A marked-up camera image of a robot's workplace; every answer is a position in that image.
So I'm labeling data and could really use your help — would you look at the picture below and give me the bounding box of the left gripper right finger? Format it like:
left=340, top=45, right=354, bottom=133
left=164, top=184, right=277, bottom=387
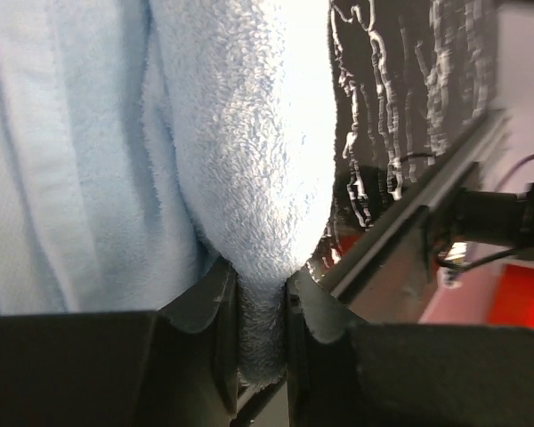
left=287, top=271, right=534, bottom=426

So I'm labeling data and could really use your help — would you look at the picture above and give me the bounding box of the light blue towel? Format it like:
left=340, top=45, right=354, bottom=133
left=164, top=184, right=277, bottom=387
left=0, top=1, right=336, bottom=387

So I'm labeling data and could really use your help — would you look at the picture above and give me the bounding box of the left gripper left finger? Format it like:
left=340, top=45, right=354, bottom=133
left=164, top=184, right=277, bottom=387
left=0, top=260, right=238, bottom=426

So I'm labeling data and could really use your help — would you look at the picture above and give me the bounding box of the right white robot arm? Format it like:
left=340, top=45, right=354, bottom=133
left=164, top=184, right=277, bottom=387
left=423, top=169, right=534, bottom=280

